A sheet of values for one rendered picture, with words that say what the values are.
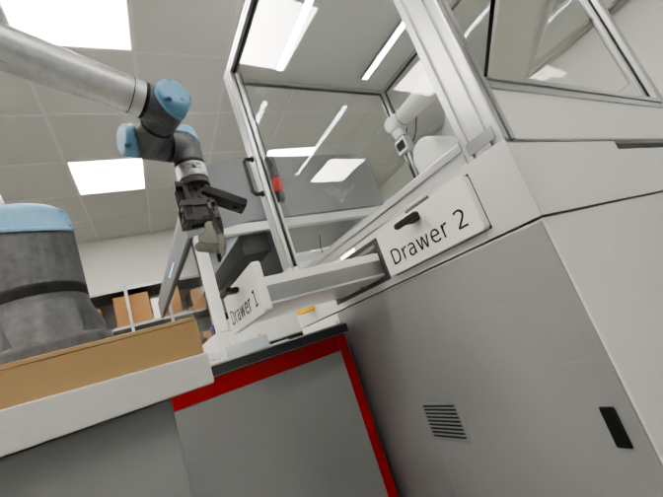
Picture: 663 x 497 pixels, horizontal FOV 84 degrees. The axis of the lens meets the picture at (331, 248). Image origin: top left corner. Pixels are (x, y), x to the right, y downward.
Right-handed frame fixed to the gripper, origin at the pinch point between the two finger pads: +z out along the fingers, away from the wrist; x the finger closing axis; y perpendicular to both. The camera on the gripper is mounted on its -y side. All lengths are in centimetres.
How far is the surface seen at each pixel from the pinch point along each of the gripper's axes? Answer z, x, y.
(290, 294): 15.8, 12.9, -8.2
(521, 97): -4, 55, -48
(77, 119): -180, -186, 23
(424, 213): 9.7, 34.4, -33.1
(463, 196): 11, 45, -33
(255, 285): 12.1, 12.7, -1.1
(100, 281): -126, -421, 31
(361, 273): 15.2, 12.9, -28.0
